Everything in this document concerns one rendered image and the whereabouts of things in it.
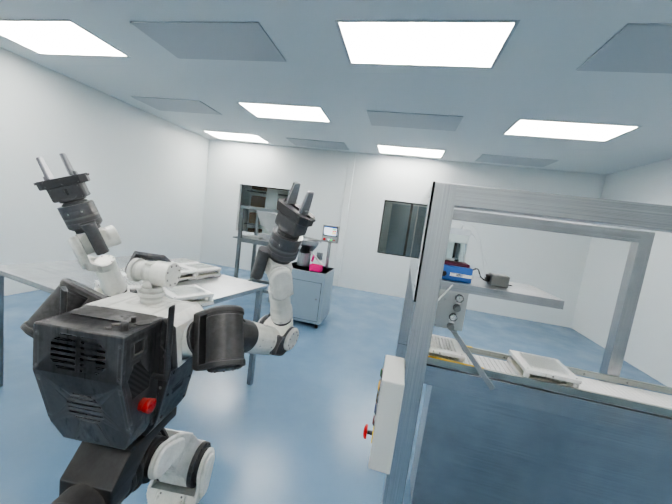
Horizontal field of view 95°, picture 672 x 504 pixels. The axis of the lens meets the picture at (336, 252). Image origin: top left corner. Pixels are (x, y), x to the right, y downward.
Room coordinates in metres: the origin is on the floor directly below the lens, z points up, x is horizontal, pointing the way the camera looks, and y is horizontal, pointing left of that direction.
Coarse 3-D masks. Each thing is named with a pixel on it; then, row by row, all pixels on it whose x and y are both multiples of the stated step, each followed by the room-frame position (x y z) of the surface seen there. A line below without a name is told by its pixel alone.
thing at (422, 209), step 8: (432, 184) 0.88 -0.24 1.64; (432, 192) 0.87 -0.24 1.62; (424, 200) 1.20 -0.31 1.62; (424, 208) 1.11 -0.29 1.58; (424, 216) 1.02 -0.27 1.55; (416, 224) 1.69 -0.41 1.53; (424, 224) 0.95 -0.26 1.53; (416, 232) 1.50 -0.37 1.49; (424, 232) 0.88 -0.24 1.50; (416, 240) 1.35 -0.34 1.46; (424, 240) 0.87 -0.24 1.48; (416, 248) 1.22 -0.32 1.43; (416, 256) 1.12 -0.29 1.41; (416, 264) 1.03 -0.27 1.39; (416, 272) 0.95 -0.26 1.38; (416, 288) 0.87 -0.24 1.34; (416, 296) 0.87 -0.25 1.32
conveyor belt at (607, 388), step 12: (468, 360) 1.61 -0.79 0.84; (480, 360) 1.64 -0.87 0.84; (492, 360) 1.66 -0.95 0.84; (468, 372) 1.48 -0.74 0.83; (504, 372) 1.52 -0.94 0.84; (588, 384) 1.51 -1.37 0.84; (600, 384) 1.53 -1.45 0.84; (612, 384) 1.55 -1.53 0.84; (576, 396) 1.38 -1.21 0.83; (624, 396) 1.43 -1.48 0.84; (636, 396) 1.45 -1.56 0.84; (648, 396) 1.47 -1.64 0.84; (660, 396) 1.48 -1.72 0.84
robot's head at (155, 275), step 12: (132, 264) 0.77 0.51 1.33; (144, 264) 0.78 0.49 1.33; (156, 264) 0.77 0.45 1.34; (168, 264) 0.77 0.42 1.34; (132, 276) 0.77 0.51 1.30; (144, 276) 0.77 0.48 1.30; (156, 276) 0.76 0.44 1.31; (168, 276) 0.77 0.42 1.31; (144, 288) 0.77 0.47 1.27; (156, 288) 0.78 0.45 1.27
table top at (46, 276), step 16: (128, 256) 2.91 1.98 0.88; (0, 272) 1.97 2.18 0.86; (16, 272) 1.98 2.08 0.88; (32, 272) 2.02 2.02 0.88; (48, 272) 2.07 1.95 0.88; (64, 272) 2.12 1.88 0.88; (80, 272) 2.17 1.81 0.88; (48, 288) 1.78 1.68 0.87; (208, 288) 2.19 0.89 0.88; (224, 288) 2.25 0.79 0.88; (240, 288) 2.31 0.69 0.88; (256, 288) 2.39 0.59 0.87
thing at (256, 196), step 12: (252, 192) 7.26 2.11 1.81; (264, 192) 7.20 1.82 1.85; (276, 192) 7.14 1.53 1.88; (288, 192) 7.08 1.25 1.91; (240, 204) 7.31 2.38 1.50; (252, 204) 7.25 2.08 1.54; (264, 204) 7.19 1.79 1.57; (276, 204) 7.13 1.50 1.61; (252, 216) 7.25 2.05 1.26; (252, 228) 7.24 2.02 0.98; (264, 228) 7.18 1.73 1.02
